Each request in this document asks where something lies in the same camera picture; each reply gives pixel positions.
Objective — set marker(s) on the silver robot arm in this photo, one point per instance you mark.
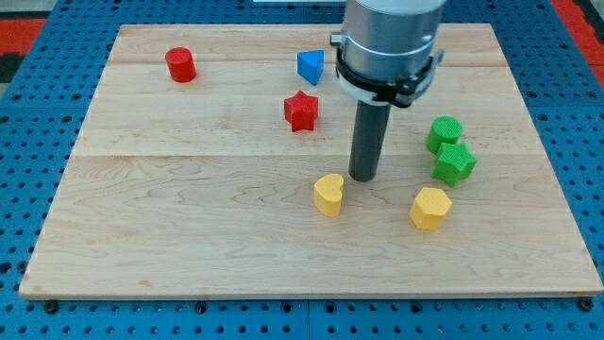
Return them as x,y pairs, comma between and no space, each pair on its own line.
384,50

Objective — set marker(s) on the red star block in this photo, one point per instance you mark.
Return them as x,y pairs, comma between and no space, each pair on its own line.
301,111

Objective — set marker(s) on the green star block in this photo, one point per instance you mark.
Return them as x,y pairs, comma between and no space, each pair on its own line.
453,163

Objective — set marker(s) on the yellow heart block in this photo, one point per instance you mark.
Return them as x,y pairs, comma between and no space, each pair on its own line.
328,194

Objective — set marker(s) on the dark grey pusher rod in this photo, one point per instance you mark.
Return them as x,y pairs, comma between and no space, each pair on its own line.
368,136

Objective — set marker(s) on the light wooden board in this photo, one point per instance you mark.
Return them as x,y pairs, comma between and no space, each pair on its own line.
201,191

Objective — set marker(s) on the blue triangle block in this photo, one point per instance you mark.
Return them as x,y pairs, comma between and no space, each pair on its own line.
310,65

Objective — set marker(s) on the yellow hexagon block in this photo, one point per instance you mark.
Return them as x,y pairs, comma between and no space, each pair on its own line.
429,208

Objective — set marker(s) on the green cylinder block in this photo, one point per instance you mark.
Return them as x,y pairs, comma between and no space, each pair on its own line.
443,130

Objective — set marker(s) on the red cylinder block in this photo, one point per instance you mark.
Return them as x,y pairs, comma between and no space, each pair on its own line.
180,64

